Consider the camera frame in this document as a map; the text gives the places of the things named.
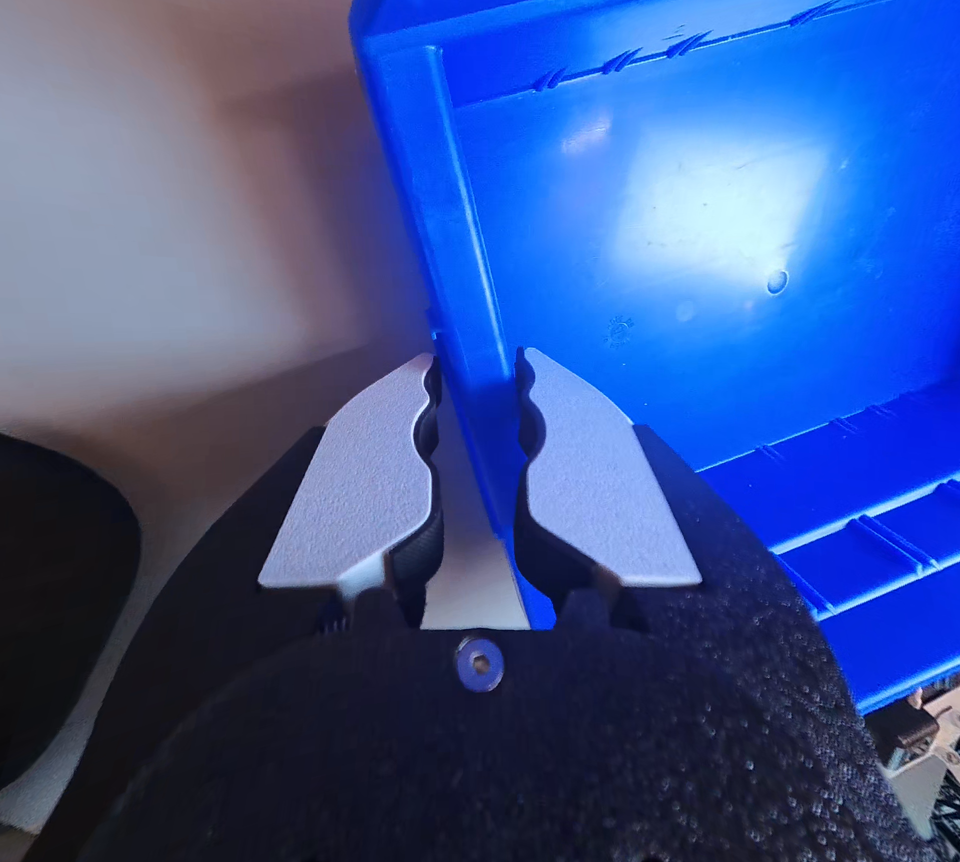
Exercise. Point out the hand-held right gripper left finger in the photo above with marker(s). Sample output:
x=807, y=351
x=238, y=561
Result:
x=353, y=502

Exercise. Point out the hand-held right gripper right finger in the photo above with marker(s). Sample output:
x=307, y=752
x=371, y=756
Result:
x=608, y=502

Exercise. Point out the blue plastic bin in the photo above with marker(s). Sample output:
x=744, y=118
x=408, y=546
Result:
x=675, y=233

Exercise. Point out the black wrist rest pad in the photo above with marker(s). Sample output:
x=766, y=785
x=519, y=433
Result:
x=60, y=592

